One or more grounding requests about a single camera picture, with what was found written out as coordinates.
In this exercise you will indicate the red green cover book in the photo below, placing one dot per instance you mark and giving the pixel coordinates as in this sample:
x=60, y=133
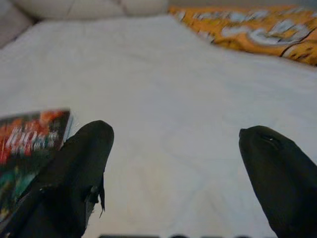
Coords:
x=22, y=148

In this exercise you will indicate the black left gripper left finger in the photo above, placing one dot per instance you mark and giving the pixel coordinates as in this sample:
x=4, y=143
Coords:
x=69, y=178

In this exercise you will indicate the plain beige pillow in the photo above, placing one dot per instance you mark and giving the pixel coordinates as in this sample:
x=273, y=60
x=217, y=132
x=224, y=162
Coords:
x=86, y=8

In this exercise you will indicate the yellow patterned blanket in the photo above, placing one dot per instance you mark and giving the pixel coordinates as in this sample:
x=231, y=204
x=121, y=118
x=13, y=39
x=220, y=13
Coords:
x=260, y=29

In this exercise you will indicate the bed with white sheet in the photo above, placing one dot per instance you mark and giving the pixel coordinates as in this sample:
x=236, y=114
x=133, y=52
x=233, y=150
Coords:
x=161, y=86

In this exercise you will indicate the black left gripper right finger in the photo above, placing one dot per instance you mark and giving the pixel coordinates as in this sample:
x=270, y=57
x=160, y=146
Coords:
x=284, y=186

